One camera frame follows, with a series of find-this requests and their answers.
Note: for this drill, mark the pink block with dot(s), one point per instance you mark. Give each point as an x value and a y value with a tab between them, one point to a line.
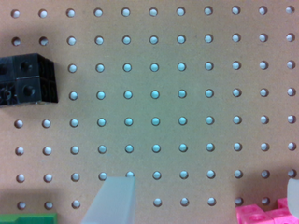
253	214

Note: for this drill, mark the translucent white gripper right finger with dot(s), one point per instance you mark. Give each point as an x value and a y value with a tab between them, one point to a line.
293	196

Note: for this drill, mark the green block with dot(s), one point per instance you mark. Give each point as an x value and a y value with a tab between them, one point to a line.
50	218

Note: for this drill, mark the black block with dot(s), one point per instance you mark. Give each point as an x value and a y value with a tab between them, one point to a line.
27	79

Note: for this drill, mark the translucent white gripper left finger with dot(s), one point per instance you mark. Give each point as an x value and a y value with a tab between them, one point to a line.
114	203

